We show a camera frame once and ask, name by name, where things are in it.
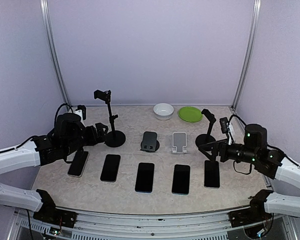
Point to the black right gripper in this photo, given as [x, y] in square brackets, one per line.
[216, 146]

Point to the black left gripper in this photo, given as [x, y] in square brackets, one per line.
[94, 139]

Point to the short black pole phone stand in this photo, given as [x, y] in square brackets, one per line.
[206, 138]

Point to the tall black pole phone stand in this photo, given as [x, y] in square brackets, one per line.
[114, 138]

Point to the purple edged black phone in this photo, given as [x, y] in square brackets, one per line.
[110, 168]

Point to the phone with clear case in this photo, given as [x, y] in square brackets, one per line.
[78, 164]

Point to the dark round base phone stand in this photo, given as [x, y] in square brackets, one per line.
[149, 142]

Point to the blue edged black phone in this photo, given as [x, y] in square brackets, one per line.
[145, 177]

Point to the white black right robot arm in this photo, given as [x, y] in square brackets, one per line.
[268, 160]

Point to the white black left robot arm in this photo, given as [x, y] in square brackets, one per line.
[69, 135]

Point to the green plate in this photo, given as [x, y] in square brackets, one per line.
[190, 114]

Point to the white ceramic bowl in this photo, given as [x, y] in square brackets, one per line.
[163, 111]

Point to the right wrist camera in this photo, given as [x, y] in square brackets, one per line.
[227, 129]

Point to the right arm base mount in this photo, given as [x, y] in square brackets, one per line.
[246, 216]

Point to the aluminium front rail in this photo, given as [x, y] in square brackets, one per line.
[213, 225]

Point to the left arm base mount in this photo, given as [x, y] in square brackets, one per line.
[58, 217]

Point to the right aluminium frame post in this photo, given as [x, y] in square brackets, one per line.
[248, 53]

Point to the aluminium frame post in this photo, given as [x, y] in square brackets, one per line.
[248, 53]
[53, 51]

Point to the left aluminium frame post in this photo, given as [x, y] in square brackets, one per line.
[53, 51]

